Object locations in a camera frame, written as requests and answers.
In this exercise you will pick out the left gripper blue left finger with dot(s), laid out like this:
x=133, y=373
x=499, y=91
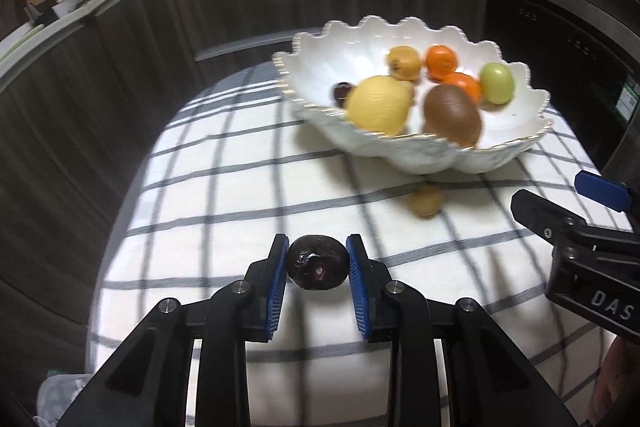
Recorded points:
x=245, y=311

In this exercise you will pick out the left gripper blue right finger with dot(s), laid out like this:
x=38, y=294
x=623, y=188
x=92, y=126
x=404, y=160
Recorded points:
x=389, y=311

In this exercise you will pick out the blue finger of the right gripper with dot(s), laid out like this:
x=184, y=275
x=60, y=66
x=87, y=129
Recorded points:
x=610, y=194
x=552, y=223

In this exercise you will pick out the dark purple plum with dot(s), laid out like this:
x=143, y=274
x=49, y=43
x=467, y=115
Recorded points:
x=340, y=92
x=317, y=262

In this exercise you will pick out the brown kiwi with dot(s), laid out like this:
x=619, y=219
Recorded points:
x=449, y=113

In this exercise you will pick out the green apple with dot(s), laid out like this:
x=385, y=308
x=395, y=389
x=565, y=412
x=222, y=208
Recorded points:
x=497, y=83

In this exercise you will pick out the orange mandarin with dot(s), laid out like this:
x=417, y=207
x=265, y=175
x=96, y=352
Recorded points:
x=467, y=83
x=440, y=61

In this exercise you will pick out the yellow lemon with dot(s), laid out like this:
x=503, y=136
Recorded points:
x=378, y=105

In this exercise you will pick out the small tan longan fruit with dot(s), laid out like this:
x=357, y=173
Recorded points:
x=409, y=87

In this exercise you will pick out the person right hand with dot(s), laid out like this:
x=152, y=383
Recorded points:
x=618, y=369

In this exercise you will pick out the black dishwasher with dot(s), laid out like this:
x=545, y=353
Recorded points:
x=583, y=69

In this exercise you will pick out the black white checked tablecloth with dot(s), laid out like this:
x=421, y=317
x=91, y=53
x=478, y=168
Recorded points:
x=234, y=168

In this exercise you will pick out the grey drawer handle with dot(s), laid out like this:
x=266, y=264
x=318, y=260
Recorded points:
x=251, y=43

